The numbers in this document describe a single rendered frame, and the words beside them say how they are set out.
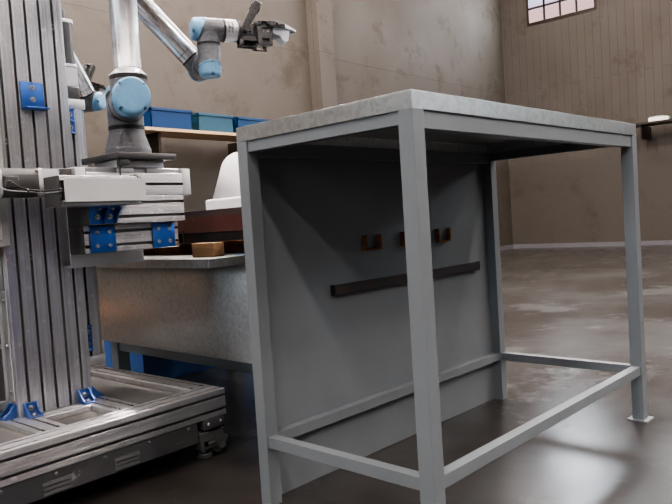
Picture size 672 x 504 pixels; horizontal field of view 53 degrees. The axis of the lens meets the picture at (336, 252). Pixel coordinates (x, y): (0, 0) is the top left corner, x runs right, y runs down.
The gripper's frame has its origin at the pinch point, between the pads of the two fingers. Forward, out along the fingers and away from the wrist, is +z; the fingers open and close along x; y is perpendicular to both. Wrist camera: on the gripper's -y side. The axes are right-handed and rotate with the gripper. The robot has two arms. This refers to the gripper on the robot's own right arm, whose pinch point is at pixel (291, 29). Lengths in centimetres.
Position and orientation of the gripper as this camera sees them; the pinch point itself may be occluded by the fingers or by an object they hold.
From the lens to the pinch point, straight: 248.9
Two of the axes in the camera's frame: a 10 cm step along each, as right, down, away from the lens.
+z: 9.1, -0.6, 4.0
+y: 1.0, 9.9, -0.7
